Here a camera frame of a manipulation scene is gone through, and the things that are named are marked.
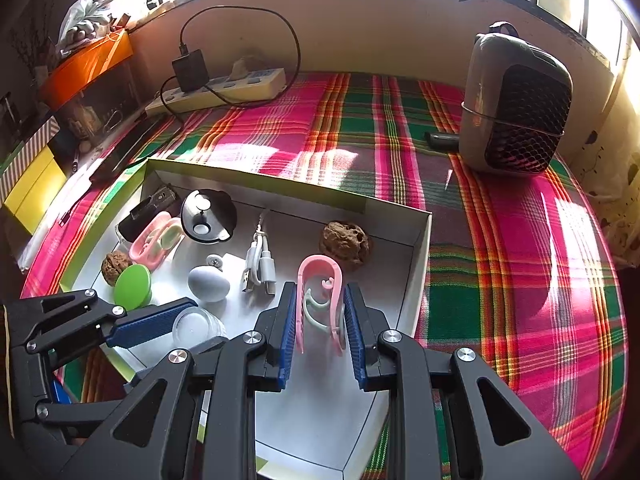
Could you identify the black round disc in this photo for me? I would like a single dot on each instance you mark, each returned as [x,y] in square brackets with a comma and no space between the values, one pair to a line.
[215,210]

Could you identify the black charger adapter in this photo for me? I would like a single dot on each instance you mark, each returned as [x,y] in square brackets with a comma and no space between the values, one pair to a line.
[190,72]

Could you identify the small black stick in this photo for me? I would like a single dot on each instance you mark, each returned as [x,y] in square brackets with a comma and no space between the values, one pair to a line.
[442,139]

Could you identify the dried branches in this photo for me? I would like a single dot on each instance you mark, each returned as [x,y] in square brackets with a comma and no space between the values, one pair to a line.
[32,50]

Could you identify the cream power strip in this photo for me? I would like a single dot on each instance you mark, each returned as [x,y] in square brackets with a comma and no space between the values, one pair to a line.
[250,85]

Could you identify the clear small cup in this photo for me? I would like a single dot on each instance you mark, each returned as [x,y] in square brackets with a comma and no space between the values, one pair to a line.
[197,327]

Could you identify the orange box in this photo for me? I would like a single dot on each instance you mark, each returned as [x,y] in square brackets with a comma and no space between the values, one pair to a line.
[85,70]

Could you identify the black tablet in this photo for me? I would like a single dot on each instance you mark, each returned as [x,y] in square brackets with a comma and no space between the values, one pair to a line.
[130,147]

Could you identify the grey space heater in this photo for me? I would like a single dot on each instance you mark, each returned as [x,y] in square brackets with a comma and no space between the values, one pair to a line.
[525,110]

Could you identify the large brown walnut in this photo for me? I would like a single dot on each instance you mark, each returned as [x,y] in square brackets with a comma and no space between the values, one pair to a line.
[345,242]

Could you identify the striped box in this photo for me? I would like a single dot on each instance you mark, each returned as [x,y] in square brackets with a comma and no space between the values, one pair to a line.
[37,140]

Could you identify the pale green clip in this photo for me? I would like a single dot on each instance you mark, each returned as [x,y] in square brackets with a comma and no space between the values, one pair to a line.
[173,232]
[310,305]

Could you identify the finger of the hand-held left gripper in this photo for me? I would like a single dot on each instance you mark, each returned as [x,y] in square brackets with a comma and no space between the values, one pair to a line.
[75,412]
[150,322]

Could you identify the pink clip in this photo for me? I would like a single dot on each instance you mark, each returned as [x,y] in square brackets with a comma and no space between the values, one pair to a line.
[316,259]
[145,245]

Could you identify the grey egg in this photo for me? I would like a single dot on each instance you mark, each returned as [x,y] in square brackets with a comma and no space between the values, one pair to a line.
[207,282]

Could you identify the black bike light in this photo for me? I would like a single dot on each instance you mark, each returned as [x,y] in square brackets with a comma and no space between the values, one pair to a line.
[145,210]

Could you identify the small white knob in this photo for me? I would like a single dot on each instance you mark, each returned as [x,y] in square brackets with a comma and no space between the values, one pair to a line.
[215,260]

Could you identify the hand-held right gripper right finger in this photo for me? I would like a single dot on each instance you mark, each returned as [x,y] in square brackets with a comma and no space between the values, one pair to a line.
[355,335]

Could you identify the clear plastic bag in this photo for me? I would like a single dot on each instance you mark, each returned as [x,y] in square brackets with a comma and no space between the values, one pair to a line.
[82,15]

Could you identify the yellow box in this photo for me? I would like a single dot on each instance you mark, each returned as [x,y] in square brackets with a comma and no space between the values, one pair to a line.
[35,185]

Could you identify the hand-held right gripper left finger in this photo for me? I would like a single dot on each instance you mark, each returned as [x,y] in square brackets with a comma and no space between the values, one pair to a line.
[287,330]

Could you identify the green and white cardboard box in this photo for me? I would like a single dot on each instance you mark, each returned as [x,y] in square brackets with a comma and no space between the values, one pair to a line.
[310,425]

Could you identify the green and white knob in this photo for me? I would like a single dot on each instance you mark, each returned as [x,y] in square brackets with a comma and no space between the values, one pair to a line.
[131,285]

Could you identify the small brown walnut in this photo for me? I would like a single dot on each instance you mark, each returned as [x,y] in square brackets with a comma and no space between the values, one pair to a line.
[112,267]

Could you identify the beige plug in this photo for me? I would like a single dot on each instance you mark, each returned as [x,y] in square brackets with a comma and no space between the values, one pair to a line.
[245,67]

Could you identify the cream patterned curtain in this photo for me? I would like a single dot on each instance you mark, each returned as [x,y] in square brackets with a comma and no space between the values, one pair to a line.
[615,185]

